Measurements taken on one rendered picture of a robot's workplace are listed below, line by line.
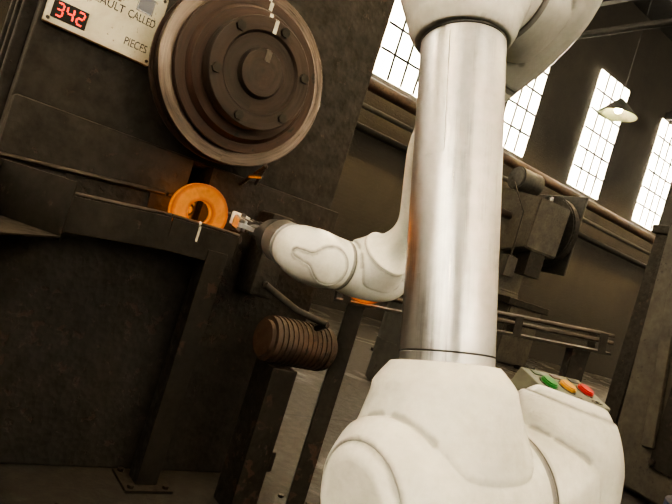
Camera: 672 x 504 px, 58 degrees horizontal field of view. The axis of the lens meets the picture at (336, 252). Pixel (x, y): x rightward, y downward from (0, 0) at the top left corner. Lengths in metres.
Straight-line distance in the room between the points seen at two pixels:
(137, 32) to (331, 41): 0.61
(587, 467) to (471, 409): 0.19
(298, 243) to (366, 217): 8.49
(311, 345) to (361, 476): 1.12
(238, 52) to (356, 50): 0.57
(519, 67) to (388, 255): 0.44
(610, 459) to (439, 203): 0.34
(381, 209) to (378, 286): 8.56
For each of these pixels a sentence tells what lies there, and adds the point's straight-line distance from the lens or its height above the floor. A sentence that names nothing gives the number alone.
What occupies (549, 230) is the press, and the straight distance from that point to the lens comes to 9.54.
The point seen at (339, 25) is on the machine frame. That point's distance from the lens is 2.02.
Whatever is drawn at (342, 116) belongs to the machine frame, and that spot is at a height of 1.17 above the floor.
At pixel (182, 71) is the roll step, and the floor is 1.05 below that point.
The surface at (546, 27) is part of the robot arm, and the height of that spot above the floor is 1.09.
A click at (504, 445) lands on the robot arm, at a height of 0.60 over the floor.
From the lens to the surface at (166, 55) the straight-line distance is 1.59.
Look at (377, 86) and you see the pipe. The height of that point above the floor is 3.18.
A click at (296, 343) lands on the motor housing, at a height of 0.48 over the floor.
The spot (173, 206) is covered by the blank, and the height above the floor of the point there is 0.73.
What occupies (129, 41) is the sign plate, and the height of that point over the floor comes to 1.10.
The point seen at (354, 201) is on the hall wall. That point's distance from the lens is 9.41.
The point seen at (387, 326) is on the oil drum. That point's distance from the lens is 4.25.
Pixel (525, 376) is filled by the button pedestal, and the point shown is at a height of 0.60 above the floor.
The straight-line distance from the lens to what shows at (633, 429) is 3.77.
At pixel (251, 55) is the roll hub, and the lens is 1.58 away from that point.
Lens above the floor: 0.72
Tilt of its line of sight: 1 degrees up
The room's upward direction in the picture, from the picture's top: 17 degrees clockwise
